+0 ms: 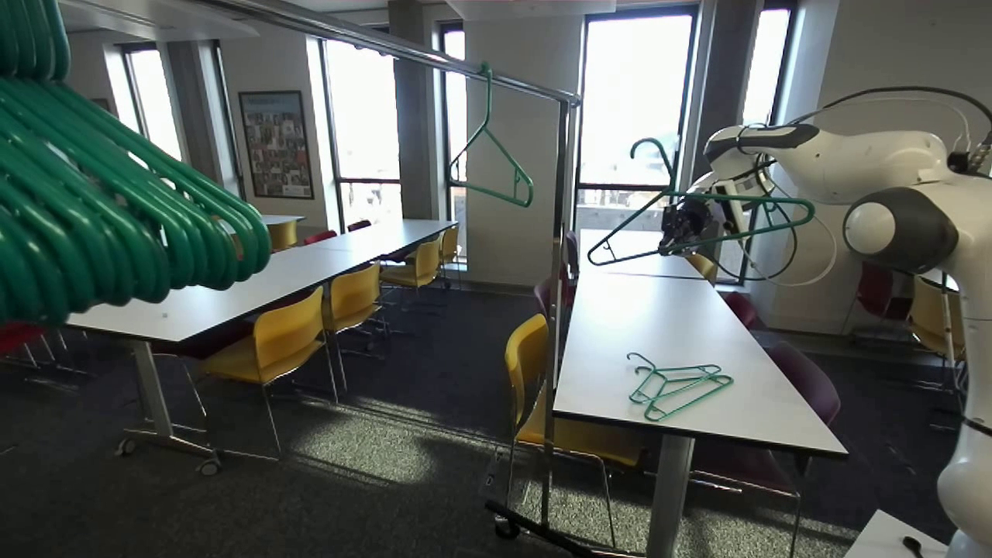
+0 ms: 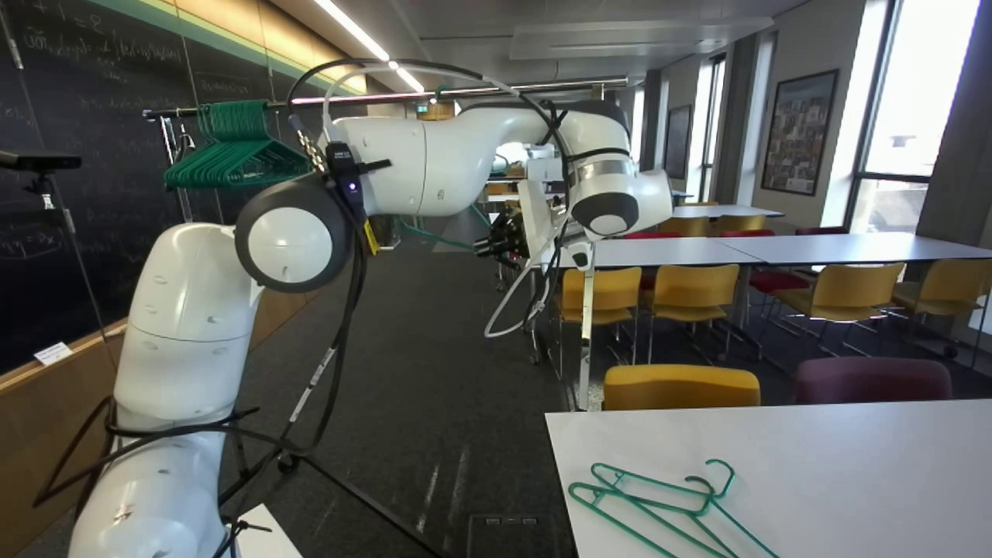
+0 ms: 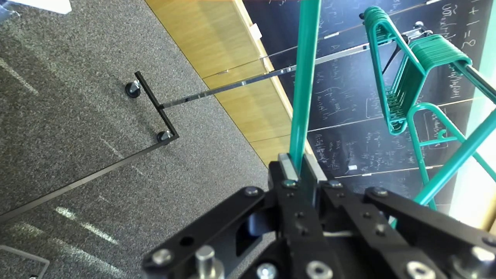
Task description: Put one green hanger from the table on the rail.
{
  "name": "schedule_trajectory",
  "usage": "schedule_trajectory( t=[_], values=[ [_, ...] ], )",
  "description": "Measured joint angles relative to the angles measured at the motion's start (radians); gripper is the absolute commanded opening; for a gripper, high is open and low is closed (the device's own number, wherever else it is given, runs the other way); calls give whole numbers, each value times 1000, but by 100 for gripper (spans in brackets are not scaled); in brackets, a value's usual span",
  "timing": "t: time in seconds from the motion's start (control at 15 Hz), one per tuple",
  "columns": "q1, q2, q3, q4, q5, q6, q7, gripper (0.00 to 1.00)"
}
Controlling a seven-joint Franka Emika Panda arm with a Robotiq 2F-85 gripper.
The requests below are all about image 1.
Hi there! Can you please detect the dark maroon chair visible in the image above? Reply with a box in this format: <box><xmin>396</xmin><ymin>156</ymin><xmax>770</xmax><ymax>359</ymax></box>
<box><xmin>531</xmin><ymin>235</ymin><xmax>579</xmax><ymax>325</ymax></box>

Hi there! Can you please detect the white rectangular work table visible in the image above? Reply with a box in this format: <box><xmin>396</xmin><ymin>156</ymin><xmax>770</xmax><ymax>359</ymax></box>
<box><xmin>548</xmin><ymin>274</ymin><xmax>849</xmax><ymax>558</ymax></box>

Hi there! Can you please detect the metal clothes rail stand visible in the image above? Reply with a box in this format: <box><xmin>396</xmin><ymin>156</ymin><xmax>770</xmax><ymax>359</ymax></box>
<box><xmin>198</xmin><ymin>0</ymin><xmax>584</xmax><ymax>558</ymax></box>

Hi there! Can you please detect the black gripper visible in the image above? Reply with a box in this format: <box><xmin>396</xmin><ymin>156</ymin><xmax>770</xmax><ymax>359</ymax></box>
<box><xmin>654</xmin><ymin>196</ymin><xmax>730</xmax><ymax>260</ymax></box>

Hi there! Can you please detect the large framed wall picture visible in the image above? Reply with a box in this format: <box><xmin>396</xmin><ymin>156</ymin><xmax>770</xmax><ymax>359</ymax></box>
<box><xmin>239</xmin><ymin>90</ymin><xmax>316</xmax><ymax>201</ymax></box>

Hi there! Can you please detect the long white table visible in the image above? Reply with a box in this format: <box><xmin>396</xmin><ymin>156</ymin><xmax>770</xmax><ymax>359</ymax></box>
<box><xmin>61</xmin><ymin>214</ymin><xmax>459</xmax><ymax>470</ymax></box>

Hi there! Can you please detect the green plastic clothes hanger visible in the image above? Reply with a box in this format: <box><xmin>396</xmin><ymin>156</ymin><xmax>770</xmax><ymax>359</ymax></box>
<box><xmin>583</xmin><ymin>133</ymin><xmax>819</xmax><ymax>289</ymax></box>
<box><xmin>445</xmin><ymin>61</ymin><xmax>540</xmax><ymax>212</ymax></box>
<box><xmin>627</xmin><ymin>352</ymin><xmax>737</xmax><ymax>423</ymax></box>
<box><xmin>623</xmin><ymin>355</ymin><xmax>727</xmax><ymax>424</ymax></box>

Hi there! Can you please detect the yellow chair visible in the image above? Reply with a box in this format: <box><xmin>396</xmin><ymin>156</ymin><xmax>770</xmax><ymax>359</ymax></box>
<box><xmin>686</xmin><ymin>250</ymin><xmax>721</xmax><ymax>285</ymax></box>
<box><xmin>189</xmin><ymin>285</ymin><xmax>344</xmax><ymax>460</ymax></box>
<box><xmin>437</xmin><ymin>227</ymin><xmax>465</xmax><ymax>267</ymax></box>
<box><xmin>907</xmin><ymin>275</ymin><xmax>968</xmax><ymax>359</ymax></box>
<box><xmin>378</xmin><ymin>232</ymin><xmax>445</xmax><ymax>292</ymax></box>
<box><xmin>319</xmin><ymin>263</ymin><xmax>385</xmax><ymax>397</ymax></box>
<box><xmin>503</xmin><ymin>309</ymin><xmax>649</xmax><ymax>552</ymax></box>

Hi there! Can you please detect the small round table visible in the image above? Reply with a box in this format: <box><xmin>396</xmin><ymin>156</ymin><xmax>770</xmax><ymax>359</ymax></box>
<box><xmin>259</xmin><ymin>212</ymin><xmax>305</xmax><ymax>254</ymax></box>

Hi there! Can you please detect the white sheet at robot base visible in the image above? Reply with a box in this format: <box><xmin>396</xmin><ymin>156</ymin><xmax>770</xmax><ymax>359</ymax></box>
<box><xmin>840</xmin><ymin>506</ymin><xmax>953</xmax><ymax>558</ymax></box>

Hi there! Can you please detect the purple chair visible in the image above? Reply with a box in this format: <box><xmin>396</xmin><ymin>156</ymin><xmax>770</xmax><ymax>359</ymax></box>
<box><xmin>689</xmin><ymin>337</ymin><xmax>847</xmax><ymax>558</ymax></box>

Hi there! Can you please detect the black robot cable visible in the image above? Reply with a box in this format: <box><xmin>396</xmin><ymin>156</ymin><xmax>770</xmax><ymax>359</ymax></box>
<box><xmin>787</xmin><ymin>84</ymin><xmax>992</xmax><ymax>175</ymax></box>

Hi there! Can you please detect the bundle of green hangers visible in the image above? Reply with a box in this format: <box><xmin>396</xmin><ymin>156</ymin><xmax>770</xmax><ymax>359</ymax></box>
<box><xmin>0</xmin><ymin>0</ymin><xmax>276</xmax><ymax>325</ymax></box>

